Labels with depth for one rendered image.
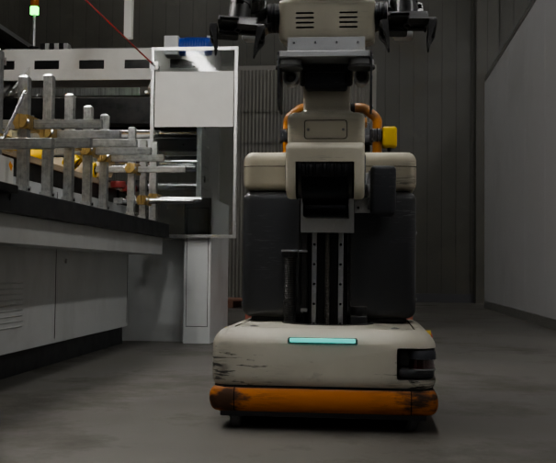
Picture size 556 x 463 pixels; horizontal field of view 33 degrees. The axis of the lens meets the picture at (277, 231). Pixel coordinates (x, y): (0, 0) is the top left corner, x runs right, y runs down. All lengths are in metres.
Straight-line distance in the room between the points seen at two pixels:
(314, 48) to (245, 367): 0.92
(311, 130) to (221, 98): 2.92
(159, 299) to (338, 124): 3.20
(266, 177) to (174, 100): 2.74
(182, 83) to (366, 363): 3.33
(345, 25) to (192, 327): 3.14
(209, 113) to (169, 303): 1.16
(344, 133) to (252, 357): 0.68
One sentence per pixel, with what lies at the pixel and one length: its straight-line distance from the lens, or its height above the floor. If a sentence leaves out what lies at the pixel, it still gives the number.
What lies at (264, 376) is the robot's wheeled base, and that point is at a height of 0.15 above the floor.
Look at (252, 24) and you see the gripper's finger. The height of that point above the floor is 1.06.
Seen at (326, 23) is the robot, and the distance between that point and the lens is 2.74.
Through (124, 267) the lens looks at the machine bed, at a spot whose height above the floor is 0.44.
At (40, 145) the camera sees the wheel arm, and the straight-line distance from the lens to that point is 2.87.
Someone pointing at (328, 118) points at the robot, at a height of 0.87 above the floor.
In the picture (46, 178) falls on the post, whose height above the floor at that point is 0.77.
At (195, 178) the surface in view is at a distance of 5.54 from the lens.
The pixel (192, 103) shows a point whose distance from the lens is 5.60.
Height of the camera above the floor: 0.44
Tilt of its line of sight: 2 degrees up
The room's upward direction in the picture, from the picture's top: 1 degrees clockwise
